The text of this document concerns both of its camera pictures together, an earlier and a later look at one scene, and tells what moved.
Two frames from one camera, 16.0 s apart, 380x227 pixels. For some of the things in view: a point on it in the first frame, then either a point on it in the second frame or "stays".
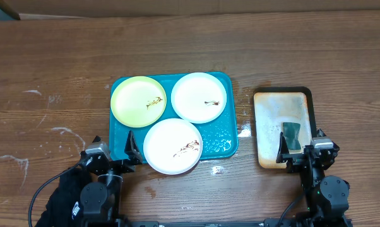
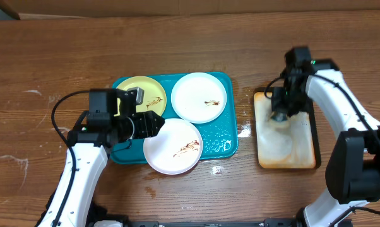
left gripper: (133, 153) to (146, 124)
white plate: (173, 146) stays
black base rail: (267, 222) stays
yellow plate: (138, 101) stays
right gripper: (295, 161) to (279, 104)
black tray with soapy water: (274, 106) stays
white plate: (199, 98) stays
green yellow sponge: (291, 131) to (279, 116)
